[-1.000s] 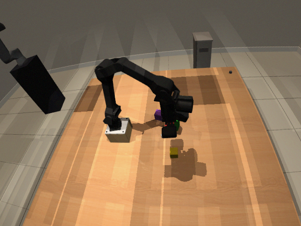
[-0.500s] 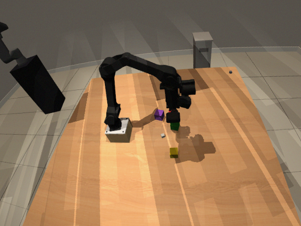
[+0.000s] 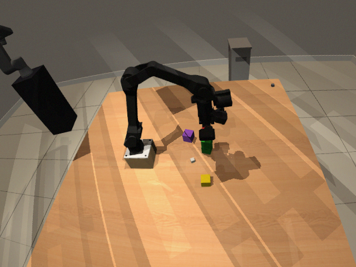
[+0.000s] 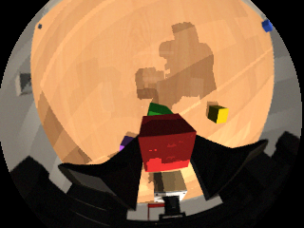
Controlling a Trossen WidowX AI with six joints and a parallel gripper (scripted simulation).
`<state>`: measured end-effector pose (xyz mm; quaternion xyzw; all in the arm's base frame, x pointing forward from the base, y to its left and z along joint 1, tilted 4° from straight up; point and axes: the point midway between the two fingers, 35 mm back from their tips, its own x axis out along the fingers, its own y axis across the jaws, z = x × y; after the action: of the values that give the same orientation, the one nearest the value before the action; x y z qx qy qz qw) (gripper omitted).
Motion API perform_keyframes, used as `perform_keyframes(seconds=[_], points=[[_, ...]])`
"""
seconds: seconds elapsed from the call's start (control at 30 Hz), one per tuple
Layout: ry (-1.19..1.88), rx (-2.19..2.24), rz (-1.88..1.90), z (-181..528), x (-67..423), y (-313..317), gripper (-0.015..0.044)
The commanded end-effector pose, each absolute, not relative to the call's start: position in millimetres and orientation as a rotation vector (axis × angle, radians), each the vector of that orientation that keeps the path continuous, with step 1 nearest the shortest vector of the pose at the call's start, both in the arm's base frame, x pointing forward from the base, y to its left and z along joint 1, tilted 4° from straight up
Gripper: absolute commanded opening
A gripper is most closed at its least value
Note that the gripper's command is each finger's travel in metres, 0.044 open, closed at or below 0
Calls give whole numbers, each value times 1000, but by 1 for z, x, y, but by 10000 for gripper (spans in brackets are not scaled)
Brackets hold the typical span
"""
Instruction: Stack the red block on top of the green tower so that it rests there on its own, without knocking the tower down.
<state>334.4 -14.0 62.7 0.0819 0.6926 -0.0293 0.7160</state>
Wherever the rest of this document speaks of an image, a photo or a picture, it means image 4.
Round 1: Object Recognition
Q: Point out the purple cube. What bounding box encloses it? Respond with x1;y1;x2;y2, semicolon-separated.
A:
119;136;134;151

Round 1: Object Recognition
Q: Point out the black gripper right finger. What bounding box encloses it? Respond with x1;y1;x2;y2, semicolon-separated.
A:
190;134;269;201

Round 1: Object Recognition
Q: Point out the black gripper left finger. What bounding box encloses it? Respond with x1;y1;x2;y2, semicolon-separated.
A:
57;133;143;212

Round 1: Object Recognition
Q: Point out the small blue block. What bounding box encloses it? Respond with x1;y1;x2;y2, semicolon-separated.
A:
262;19;274;33

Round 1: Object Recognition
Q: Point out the red block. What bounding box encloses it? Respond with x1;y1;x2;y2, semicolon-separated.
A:
138;114;197;172

